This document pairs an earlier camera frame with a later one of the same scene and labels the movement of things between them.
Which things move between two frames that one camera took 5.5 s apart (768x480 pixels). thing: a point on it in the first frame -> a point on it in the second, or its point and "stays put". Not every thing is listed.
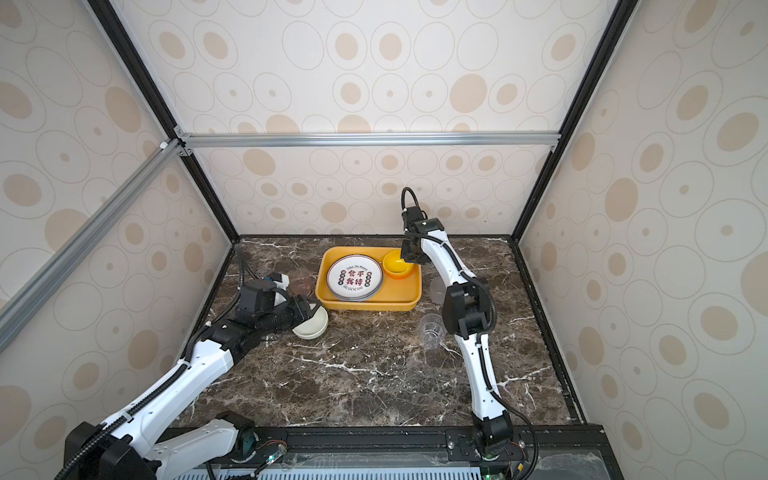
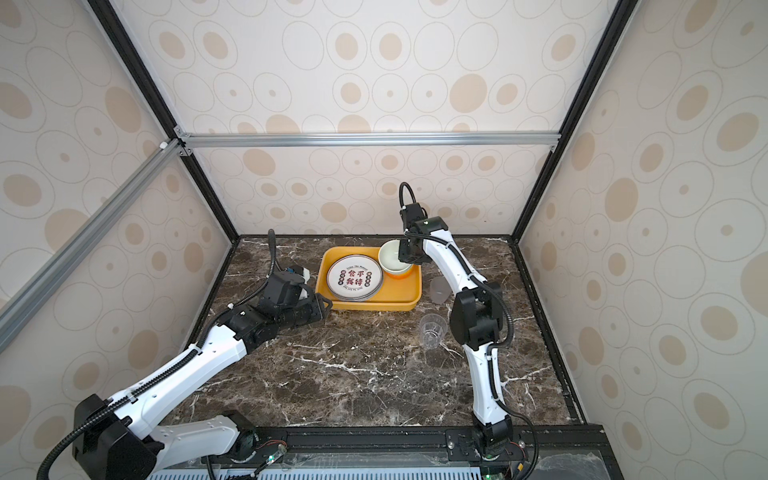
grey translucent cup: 437,290 stays put
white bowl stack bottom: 314,326 -> 388,259
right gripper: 407,254 stays put
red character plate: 354,277 stays put
